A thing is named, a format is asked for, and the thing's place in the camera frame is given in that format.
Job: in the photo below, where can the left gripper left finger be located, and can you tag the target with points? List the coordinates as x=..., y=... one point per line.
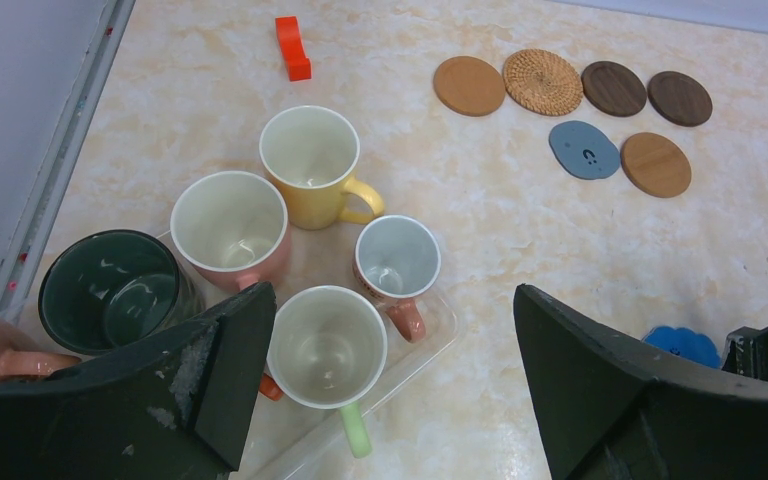
x=175, y=405

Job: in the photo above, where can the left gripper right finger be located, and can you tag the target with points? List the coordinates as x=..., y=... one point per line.
x=609, y=406

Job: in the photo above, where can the blue flower coaster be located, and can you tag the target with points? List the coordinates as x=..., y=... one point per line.
x=685, y=343

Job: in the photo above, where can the light wooden coaster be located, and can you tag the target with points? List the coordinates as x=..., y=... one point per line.
x=656, y=165
x=469, y=86

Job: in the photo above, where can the grey silicone coaster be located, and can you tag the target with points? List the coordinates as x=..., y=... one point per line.
x=584, y=151

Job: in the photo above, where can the dark wooden coaster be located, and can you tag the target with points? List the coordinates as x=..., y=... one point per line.
x=613, y=88
x=680, y=98

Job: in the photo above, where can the woven rattan coaster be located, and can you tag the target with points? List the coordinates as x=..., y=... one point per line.
x=542, y=82

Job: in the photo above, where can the small orange cup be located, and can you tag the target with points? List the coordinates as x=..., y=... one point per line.
x=269, y=388

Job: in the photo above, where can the dark green mug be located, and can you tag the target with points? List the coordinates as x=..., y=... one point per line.
x=114, y=288

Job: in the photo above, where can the light green mug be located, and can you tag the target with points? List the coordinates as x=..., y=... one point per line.
x=328, y=349

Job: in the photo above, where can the plain pink mug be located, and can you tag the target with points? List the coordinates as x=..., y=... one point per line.
x=233, y=228

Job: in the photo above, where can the clear plastic tray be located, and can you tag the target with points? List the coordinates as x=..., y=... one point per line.
x=287, y=440

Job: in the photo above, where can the pink printed mug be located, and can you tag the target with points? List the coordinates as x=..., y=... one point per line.
x=397, y=259

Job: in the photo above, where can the yellow mug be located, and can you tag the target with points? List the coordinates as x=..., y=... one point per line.
x=310, y=153

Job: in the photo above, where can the red block near cups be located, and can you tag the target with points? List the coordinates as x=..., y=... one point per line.
x=298, y=65

